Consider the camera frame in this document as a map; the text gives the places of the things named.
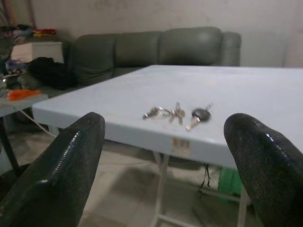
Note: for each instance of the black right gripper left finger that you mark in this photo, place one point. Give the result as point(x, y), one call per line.
point(61, 165)

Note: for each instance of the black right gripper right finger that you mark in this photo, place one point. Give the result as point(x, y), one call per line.
point(267, 170)

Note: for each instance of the green plastic stool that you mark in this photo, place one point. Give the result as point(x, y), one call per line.
point(229, 184)

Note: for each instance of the small grey side table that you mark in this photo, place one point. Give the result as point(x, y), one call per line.
point(14, 105)

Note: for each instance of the orange cloth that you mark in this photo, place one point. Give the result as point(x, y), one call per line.
point(22, 94)

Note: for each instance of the black head car key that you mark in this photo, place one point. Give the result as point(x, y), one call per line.
point(201, 115)

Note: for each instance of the faded sticker on table edge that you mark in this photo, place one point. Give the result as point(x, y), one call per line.
point(181, 145)

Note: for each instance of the black bag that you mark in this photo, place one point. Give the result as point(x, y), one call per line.
point(52, 73)

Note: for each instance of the light blue folding table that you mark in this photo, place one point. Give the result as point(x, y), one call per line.
point(213, 82)

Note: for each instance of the white cabinet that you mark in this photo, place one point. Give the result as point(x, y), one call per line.
point(40, 50)

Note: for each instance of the pile of colourful clothes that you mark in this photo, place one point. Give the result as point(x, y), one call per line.
point(38, 32)

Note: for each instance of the grey green leather sofa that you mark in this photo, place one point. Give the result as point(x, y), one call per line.
point(142, 49)

